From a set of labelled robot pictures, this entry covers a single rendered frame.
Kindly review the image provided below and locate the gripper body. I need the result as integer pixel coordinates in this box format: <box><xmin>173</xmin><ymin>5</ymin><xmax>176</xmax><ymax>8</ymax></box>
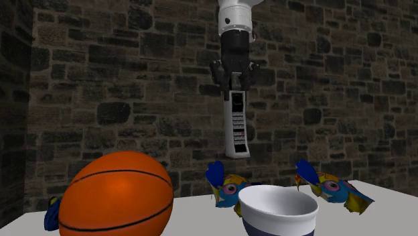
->
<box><xmin>220</xmin><ymin>29</ymin><xmax>252</xmax><ymax>75</ymax></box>

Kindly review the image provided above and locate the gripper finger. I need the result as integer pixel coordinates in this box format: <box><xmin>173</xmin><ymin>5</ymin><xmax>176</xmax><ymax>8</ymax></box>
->
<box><xmin>209</xmin><ymin>60</ymin><xmax>232</xmax><ymax>101</ymax></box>
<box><xmin>241</xmin><ymin>61</ymin><xmax>261</xmax><ymax>93</ymax></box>

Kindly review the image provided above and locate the white handset with keypad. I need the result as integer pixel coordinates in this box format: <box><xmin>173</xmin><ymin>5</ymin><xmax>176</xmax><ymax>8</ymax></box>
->
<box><xmin>223</xmin><ymin>89</ymin><xmax>252</xmax><ymax>160</ymax></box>

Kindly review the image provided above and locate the white bowl with dark base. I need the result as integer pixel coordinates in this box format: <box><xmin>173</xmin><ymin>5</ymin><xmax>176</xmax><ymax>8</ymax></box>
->
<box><xmin>237</xmin><ymin>184</ymin><xmax>320</xmax><ymax>236</ymax></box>

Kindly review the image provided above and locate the orange basketball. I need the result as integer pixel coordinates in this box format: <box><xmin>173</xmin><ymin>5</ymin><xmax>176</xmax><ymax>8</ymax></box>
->
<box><xmin>58</xmin><ymin>150</ymin><xmax>175</xmax><ymax>236</ymax></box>

